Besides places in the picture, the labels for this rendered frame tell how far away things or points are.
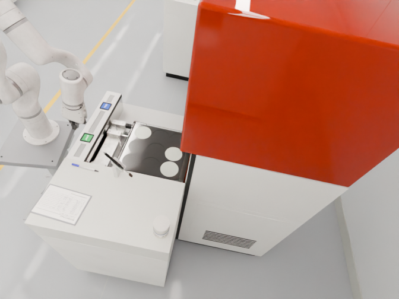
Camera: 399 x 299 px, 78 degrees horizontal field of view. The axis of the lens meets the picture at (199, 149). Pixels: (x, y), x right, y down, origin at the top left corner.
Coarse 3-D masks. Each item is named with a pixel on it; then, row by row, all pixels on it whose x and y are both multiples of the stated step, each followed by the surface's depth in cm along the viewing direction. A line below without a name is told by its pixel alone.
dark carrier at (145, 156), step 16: (160, 128) 155; (128, 144) 144; (144, 144) 146; (160, 144) 147; (176, 144) 149; (128, 160) 137; (144, 160) 139; (160, 160) 140; (160, 176) 134; (176, 176) 135
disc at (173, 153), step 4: (168, 148) 146; (172, 148) 146; (176, 148) 147; (168, 152) 144; (172, 152) 145; (176, 152) 145; (180, 152) 145; (168, 156) 143; (172, 156) 143; (176, 156) 143; (180, 156) 144; (172, 160) 141; (176, 160) 142
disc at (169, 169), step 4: (164, 164) 139; (168, 164) 139; (172, 164) 140; (160, 168) 137; (164, 168) 137; (168, 168) 138; (172, 168) 138; (176, 168) 138; (164, 172) 136; (168, 172) 136; (172, 172) 137; (176, 172) 137; (168, 176) 135
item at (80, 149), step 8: (104, 96) 156; (112, 96) 158; (112, 104) 153; (96, 112) 147; (104, 112) 149; (88, 120) 143; (96, 120) 144; (104, 120) 144; (88, 128) 139; (96, 128) 140; (80, 136) 135; (96, 136) 137; (80, 144) 132; (88, 144) 133; (72, 152) 128; (80, 152) 129; (80, 160) 126
